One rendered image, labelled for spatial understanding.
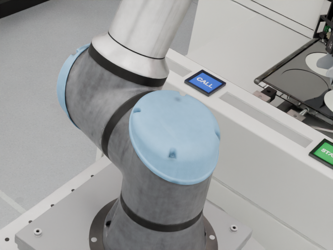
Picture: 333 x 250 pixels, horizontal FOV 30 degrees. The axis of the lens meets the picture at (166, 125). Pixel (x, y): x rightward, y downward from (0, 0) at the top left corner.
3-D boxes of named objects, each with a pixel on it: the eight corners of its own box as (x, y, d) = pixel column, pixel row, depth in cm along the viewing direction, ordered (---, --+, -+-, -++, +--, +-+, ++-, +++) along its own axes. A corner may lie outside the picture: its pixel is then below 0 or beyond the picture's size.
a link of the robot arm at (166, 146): (155, 239, 78) (172, 160, 70) (96, 175, 86) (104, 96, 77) (224, 204, 85) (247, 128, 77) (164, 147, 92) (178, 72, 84)
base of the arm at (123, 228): (152, 302, 83) (163, 254, 77) (81, 233, 90) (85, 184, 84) (225, 247, 92) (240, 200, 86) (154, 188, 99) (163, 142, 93)
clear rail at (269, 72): (330, 28, 154) (332, 23, 153) (335, 30, 153) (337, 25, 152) (251, 83, 129) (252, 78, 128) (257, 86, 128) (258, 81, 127)
